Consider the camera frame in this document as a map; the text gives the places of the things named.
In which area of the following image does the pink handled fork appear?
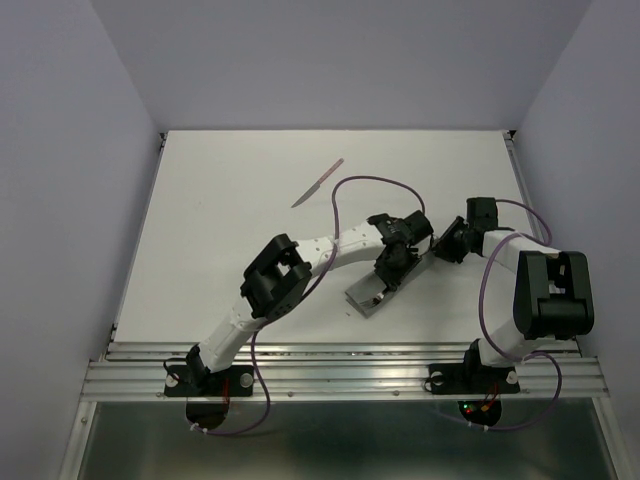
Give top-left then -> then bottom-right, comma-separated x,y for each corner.
360,289 -> 387,309

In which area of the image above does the grey cloth napkin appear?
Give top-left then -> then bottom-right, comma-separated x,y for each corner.
345,237 -> 434,318

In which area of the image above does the pink handled knife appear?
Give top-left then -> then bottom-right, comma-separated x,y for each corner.
291,158 -> 344,208

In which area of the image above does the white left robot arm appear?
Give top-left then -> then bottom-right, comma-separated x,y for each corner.
186,211 -> 433,394

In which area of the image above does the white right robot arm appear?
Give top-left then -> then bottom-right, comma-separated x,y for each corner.
432,197 -> 595,390

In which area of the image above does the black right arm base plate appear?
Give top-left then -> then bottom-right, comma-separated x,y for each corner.
423,362 -> 520,397

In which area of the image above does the aluminium mounting rail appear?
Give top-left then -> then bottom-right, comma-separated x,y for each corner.
80,341 -> 609,402

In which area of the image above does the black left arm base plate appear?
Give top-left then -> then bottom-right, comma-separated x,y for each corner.
163,363 -> 256,398

